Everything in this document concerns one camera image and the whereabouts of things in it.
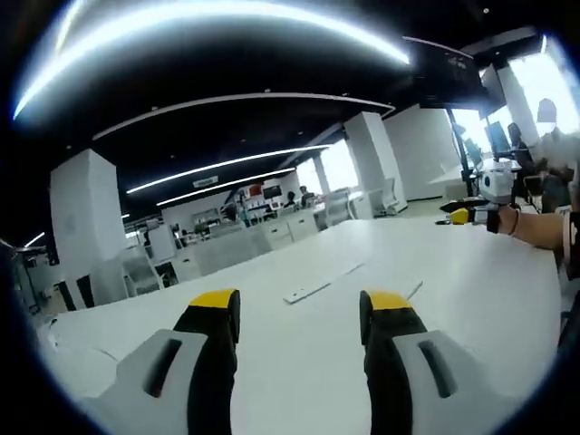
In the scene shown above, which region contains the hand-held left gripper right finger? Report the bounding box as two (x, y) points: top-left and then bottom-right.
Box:
(359, 289), (514, 435)

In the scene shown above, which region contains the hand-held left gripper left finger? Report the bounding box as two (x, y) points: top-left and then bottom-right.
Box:
(85, 288), (242, 435)

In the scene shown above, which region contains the long white socket holder strip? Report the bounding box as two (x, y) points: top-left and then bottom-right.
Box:
(283, 261), (366, 305)

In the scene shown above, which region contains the person's right hand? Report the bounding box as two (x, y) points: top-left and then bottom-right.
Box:
(486, 206), (511, 236)

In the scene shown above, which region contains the white curved desk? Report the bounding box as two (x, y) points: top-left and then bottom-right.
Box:
(428, 158), (484, 187)

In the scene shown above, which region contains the black stand pole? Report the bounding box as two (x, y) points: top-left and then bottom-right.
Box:
(446, 106), (476, 200)

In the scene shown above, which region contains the computer monitor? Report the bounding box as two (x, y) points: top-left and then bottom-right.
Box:
(483, 120), (511, 153)

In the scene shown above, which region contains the white office chair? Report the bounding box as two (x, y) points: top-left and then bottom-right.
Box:
(382, 178), (408, 214)
(324, 188), (353, 226)
(121, 256), (165, 298)

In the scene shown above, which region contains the person's dark patterned shirt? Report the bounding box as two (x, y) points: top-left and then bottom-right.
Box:
(555, 210), (580, 282)

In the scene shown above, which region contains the white pillar beside window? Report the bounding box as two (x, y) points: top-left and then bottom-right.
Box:
(343, 111), (408, 215)

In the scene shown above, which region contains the black hanging display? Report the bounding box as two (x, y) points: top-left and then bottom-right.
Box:
(404, 35), (489, 111)

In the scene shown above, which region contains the black desk panel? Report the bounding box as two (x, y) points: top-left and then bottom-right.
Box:
(53, 274), (96, 313)

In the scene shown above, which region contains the row of white office desks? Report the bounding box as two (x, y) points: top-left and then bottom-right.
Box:
(176, 198), (354, 282)

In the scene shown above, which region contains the short ceiling line light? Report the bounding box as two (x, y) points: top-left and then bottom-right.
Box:
(158, 167), (295, 206)

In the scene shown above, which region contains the wide white pillar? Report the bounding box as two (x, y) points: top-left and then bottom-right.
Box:
(48, 148), (129, 277)

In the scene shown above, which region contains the long ceiling line light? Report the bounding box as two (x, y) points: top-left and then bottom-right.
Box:
(126, 144), (332, 195)

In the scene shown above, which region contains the long curved ceiling light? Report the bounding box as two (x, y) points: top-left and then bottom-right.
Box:
(12, 0), (412, 120)

